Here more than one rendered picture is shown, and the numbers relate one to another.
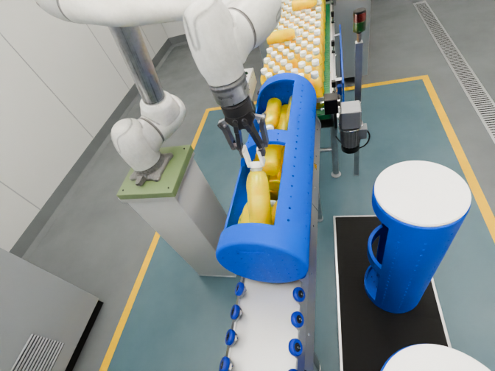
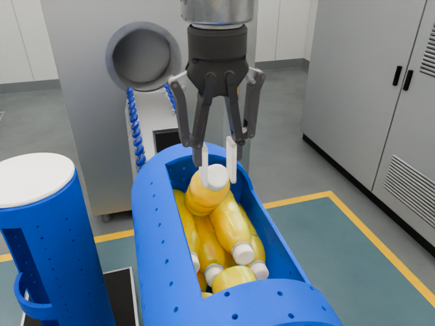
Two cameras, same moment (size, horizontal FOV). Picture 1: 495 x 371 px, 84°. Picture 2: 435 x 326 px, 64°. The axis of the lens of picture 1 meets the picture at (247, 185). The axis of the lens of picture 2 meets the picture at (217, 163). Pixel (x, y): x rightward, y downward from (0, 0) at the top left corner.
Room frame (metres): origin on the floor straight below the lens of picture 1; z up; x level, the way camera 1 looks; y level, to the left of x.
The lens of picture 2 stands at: (0.95, -0.36, 1.60)
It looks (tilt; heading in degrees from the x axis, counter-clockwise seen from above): 32 degrees down; 137
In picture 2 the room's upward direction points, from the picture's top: straight up
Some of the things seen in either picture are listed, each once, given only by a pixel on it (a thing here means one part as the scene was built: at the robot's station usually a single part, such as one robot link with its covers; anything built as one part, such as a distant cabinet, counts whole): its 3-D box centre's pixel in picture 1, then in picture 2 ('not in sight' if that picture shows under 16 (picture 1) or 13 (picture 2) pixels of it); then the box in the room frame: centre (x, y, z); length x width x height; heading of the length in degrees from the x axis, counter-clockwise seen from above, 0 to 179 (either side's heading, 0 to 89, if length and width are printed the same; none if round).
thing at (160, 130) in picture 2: not in sight; (168, 148); (0.06, 0.24, 1.00); 0.10 x 0.04 x 0.15; 62
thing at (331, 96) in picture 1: (330, 104); not in sight; (1.18, -0.58, 0.95); 0.10 x 0.07 x 0.10; 62
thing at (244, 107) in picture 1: (239, 112); (217, 60); (0.62, -0.05, 1.48); 0.08 x 0.07 x 0.09; 63
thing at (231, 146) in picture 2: (246, 156); (231, 160); (0.63, -0.03, 1.32); 0.03 x 0.01 x 0.07; 153
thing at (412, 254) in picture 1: (401, 251); not in sight; (0.46, -0.52, 0.59); 0.28 x 0.28 x 0.88
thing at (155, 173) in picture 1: (147, 166); not in sight; (1.15, 0.42, 1.07); 0.22 x 0.18 x 0.06; 147
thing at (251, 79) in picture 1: (244, 85); not in sight; (1.55, -0.22, 1.05); 0.20 x 0.10 x 0.10; 152
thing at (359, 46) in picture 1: (357, 121); not in sight; (1.41, -0.88, 0.55); 0.04 x 0.04 x 1.10; 62
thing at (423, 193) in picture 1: (419, 191); not in sight; (0.46, -0.52, 1.03); 0.28 x 0.28 x 0.01
